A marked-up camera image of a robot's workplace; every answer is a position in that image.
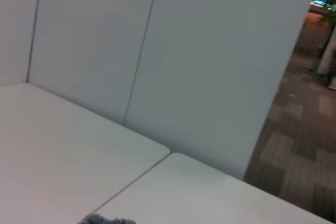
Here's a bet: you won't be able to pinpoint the blue denim shorts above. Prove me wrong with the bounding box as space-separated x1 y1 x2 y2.
83 214 137 224

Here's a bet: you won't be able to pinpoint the green potted plant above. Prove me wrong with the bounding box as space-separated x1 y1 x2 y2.
316 0 336 27

